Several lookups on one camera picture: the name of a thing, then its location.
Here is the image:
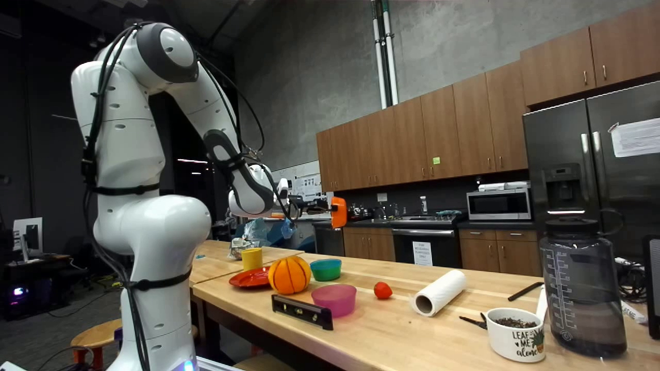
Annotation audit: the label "yellow mug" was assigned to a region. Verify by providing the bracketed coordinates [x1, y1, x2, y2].
[239, 246, 263, 272]

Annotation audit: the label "dark clear water jug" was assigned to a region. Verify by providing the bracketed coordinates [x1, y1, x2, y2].
[539, 217, 628, 360]

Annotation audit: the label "black pen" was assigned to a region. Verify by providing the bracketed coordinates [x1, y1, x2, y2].
[505, 278, 547, 304]

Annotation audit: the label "blue cloth bundle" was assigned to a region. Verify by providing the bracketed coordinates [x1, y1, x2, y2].
[239, 217, 297, 250]

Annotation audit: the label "black scoop handle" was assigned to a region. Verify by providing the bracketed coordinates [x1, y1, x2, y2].
[457, 311, 491, 330]

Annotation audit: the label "long brown upper cabinets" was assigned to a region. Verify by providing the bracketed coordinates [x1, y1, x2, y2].
[315, 60, 530, 194]

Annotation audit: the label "silver microwave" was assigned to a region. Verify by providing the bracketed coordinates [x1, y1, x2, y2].
[463, 187, 535, 223]

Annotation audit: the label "clear plastic bag with items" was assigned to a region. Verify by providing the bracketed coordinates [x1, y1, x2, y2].
[227, 235, 263, 262]

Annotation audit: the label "teal green bowl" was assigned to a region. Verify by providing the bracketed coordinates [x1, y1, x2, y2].
[310, 258, 345, 282]

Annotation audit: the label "red glossy plate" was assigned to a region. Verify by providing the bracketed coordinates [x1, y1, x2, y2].
[227, 265, 275, 290]

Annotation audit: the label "brown sink base cabinet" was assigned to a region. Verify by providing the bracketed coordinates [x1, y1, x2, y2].
[343, 224, 398, 263]

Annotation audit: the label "brown base cabinet with drawers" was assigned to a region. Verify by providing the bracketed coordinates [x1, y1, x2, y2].
[457, 226, 545, 276]

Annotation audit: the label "dark bean pile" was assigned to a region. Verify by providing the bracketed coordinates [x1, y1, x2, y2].
[493, 315, 540, 330]

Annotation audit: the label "orange plush basketball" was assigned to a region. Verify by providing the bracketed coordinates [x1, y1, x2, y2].
[265, 254, 313, 296]

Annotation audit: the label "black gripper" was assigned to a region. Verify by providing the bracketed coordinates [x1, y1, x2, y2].
[286, 196, 333, 217]

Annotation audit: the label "white paper towel roll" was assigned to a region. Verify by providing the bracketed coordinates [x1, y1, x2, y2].
[411, 269, 469, 319]

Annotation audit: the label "brown cabinet over fridge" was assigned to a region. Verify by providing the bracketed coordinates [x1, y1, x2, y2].
[518, 3, 660, 109]

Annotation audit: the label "small desk monitor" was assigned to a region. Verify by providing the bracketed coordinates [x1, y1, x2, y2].
[11, 217, 45, 263]

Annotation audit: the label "white paper notice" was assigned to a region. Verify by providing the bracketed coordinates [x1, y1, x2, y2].
[608, 115, 660, 160]
[411, 240, 436, 269]

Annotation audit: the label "grey wall pipe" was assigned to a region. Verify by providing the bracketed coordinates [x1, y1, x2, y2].
[372, 0, 400, 112]

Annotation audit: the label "black built-in oven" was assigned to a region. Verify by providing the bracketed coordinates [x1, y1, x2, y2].
[390, 224, 462, 269]

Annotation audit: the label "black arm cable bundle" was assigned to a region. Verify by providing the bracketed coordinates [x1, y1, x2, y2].
[79, 22, 151, 371]

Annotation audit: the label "wooden seat red stool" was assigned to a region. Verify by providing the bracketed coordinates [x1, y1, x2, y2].
[67, 317, 126, 371]

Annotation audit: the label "orange plastic bowl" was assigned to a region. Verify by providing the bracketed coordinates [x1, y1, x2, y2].
[328, 196, 351, 231]

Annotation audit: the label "white printed mug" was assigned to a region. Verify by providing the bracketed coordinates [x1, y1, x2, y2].
[485, 306, 548, 365]

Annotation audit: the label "stainless steel fridge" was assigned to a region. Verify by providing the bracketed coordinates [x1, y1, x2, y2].
[522, 78, 660, 265]

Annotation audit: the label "black spirit level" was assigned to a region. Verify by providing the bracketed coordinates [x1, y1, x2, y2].
[271, 293, 336, 332]

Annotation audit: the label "white tray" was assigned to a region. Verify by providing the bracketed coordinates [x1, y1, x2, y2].
[477, 179, 532, 194]

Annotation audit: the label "red toy strawberry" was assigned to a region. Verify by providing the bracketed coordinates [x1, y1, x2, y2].
[372, 280, 394, 304]

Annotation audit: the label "pink plastic bowl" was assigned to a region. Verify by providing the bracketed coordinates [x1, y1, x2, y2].
[310, 282, 358, 319]

